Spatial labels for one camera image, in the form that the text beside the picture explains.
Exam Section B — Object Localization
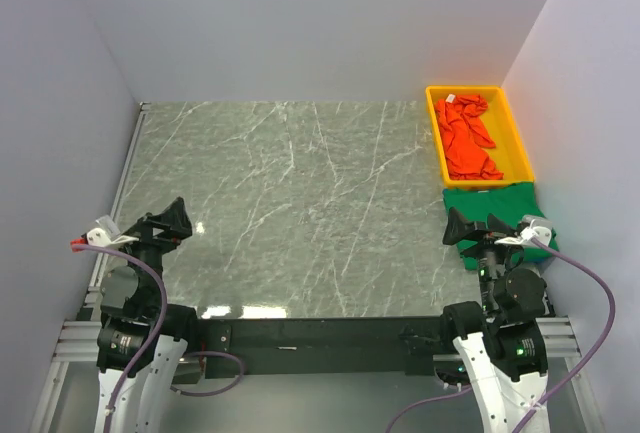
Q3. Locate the yellow plastic bin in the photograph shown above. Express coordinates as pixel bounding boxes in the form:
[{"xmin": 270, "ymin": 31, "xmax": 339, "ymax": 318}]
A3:
[{"xmin": 425, "ymin": 86, "xmax": 534, "ymax": 190}]

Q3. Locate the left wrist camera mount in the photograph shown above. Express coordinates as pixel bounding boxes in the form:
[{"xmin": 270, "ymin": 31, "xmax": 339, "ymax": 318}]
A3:
[{"xmin": 70, "ymin": 215, "xmax": 138, "ymax": 252}]

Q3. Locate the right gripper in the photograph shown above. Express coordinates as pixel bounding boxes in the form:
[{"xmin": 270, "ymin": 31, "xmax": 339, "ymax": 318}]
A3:
[{"xmin": 442, "ymin": 204, "xmax": 526, "ymax": 312}]

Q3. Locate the folded green t shirt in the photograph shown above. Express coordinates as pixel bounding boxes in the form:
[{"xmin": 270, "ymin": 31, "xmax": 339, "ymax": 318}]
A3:
[{"xmin": 442, "ymin": 182, "xmax": 552, "ymax": 271}]

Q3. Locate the orange t shirt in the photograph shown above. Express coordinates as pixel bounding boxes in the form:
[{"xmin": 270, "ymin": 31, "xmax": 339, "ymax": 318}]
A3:
[{"xmin": 434, "ymin": 95, "xmax": 504, "ymax": 181}]

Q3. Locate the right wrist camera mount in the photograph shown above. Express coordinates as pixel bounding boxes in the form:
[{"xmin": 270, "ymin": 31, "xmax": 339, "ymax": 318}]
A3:
[{"xmin": 495, "ymin": 215, "xmax": 553, "ymax": 249}]

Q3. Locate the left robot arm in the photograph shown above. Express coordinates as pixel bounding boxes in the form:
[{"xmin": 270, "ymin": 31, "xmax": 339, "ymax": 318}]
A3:
[{"xmin": 86, "ymin": 197, "xmax": 200, "ymax": 432}]

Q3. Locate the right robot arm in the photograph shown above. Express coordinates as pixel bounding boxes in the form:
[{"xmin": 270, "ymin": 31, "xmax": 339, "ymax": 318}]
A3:
[{"xmin": 438, "ymin": 208, "xmax": 552, "ymax": 432}]

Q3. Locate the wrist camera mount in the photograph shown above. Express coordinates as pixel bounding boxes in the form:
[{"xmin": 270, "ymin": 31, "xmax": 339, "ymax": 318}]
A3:
[
  {"xmin": 495, "ymin": 215, "xmax": 553, "ymax": 249},
  {"xmin": 70, "ymin": 215, "xmax": 138, "ymax": 252}
]

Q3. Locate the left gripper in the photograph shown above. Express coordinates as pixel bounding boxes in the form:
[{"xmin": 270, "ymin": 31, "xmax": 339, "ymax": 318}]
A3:
[{"xmin": 110, "ymin": 196, "xmax": 190, "ymax": 311}]

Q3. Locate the black base beam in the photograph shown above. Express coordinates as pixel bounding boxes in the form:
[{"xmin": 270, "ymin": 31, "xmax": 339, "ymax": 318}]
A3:
[{"xmin": 199, "ymin": 316, "xmax": 461, "ymax": 376}]

